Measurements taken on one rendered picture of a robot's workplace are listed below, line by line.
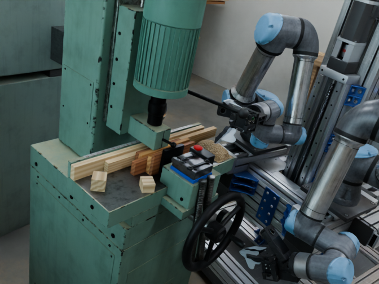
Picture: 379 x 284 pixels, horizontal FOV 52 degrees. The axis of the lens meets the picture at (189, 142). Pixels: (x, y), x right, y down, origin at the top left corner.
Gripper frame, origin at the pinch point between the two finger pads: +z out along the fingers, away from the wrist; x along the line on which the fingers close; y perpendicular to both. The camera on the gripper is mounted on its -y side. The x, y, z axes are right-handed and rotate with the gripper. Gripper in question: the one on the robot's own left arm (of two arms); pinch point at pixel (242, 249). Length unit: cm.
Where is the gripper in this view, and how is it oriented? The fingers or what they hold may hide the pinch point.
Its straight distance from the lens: 136.7
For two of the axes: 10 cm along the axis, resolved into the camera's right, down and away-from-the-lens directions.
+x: 6.6, -2.3, 7.1
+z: -7.2, 0.7, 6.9
